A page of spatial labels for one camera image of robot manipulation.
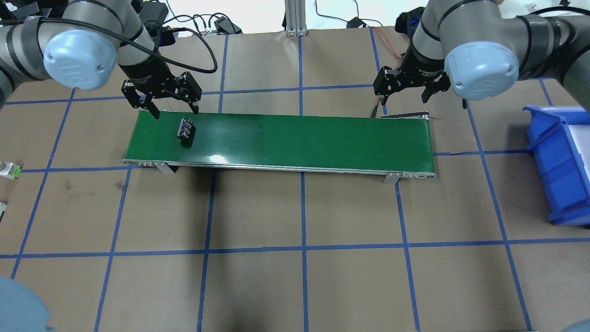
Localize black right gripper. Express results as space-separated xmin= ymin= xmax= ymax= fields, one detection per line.
xmin=373 ymin=66 xmax=451 ymax=107

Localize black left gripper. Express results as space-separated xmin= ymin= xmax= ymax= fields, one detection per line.
xmin=122 ymin=71 xmax=202 ymax=119

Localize dark cylindrical capacitor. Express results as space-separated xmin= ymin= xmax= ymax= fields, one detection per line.
xmin=177 ymin=118 xmax=194 ymax=141

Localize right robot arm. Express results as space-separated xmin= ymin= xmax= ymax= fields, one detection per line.
xmin=373 ymin=0 xmax=590 ymax=111

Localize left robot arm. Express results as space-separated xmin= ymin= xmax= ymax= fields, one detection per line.
xmin=0 ymin=0 xmax=202 ymax=119

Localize green conveyor belt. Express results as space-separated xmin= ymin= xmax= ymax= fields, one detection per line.
xmin=124 ymin=112 xmax=436 ymax=183

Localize black power adapter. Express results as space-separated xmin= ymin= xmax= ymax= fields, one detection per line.
xmin=213 ymin=16 xmax=243 ymax=35

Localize blue plastic bin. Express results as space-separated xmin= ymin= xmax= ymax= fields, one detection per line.
xmin=523 ymin=105 xmax=590 ymax=228

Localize red black power cable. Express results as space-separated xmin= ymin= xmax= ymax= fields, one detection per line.
xmin=369 ymin=27 xmax=411 ymax=119

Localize aluminium frame post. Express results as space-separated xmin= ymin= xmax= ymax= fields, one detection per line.
xmin=284 ymin=0 xmax=308 ymax=36

